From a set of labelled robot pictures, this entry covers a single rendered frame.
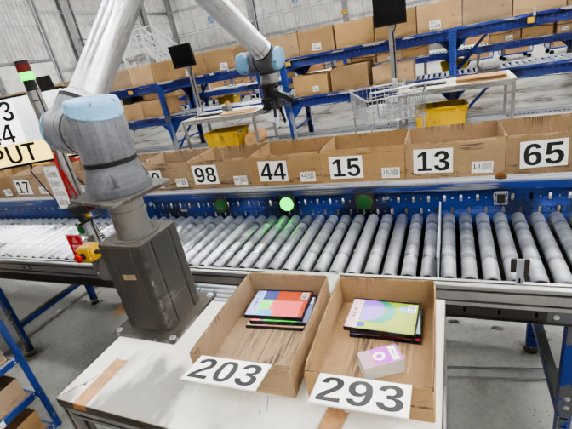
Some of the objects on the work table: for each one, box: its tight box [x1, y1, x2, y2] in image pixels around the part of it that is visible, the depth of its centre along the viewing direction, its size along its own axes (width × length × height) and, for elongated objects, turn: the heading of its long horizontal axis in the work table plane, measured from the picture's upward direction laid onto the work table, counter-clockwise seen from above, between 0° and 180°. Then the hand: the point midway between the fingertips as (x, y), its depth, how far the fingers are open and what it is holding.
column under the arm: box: [98, 220, 217, 345], centre depth 129 cm, size 26×26×33 cm
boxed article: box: [357, 344, 405, 380], centre depth 95 cm, size 6×10×5 cm, turn 121°
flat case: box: [349, 309, 424, 345], centre depth 109 cm, size 14×19×2 cm
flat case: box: [249, 295, 317, 326], centre depth 121 cm, size 14×19×2 cm
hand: (282, 124), depth 193 cm, fingers open, 10 cm apart
